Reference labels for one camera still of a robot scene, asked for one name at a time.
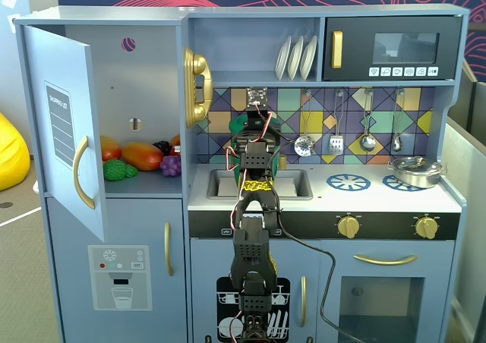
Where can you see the orange toy fruit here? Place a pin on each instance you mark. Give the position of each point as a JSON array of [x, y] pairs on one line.
[[175, 141]]

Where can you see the black microwave door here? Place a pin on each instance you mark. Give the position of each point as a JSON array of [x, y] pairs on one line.
[[357, 47]]

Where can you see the metal spoon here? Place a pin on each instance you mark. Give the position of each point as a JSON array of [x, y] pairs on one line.
[[396, 143]]

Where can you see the metal slotted spatula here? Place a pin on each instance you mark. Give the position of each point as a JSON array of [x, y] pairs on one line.
[[335, 145]]

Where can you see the blue fridge door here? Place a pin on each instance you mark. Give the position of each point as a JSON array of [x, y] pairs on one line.
[[64, 130]]

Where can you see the small wrist camera board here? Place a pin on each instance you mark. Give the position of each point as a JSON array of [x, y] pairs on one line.
[[257, 95]]

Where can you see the gold stove knob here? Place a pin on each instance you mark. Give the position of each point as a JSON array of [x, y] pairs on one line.
[[425, 228], [348, 227]]

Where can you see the blue toy kitchen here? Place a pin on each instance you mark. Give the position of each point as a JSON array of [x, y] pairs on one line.
[[250, 43]]

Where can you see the grey toy plate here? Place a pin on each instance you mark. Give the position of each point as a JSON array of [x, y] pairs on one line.
[[307, 58], [294, 60], [281, 60]]

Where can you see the metal skimmer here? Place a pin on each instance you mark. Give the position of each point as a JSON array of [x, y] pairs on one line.
[[304, 145]]

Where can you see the grey office partition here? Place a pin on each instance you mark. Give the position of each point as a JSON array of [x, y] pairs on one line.
[[469, 168]]

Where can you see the gold toy telephone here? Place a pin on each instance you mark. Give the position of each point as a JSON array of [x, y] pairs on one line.
[[197, 89]]

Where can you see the metal ladle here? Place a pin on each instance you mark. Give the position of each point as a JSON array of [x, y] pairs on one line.
[[367, 142]]

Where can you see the dark toy blackberry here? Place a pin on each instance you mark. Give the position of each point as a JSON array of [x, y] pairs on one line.
[[163, 145]]

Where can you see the steel pot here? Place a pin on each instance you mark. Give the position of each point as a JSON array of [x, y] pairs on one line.
[[415, 174]]

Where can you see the toy mango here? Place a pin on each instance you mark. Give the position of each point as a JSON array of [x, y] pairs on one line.
[[142, 156], [110, 148]]

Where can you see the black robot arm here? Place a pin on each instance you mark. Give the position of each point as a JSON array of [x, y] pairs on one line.
[[252, 252]]

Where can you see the green toy broccoli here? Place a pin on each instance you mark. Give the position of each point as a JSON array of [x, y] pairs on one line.
[[115, 170]]

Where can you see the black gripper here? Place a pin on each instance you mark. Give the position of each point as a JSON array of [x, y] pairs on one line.
[[254, 124]]

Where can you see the blue oven door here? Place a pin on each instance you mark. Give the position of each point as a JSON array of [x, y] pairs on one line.
[[387, 293]]

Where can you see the yellow bean bag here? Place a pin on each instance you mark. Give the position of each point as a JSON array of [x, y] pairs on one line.
[[11, 153]]

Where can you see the purple toy grapes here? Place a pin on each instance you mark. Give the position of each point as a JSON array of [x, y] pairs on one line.
[[171, 165]]

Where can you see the green toy pot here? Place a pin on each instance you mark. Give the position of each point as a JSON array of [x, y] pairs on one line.
[[237, 124]]

